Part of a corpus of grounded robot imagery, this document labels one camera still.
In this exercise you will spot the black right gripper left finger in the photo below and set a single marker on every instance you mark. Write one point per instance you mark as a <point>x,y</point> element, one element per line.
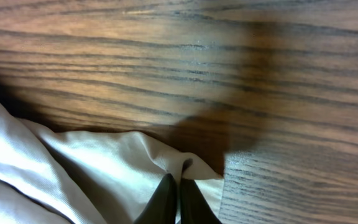
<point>162,206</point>

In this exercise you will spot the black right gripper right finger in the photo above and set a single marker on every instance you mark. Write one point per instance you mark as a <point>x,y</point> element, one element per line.
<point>194,209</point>

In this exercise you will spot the beige cotton shorts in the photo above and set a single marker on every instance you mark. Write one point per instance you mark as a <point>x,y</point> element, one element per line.
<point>85,177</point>

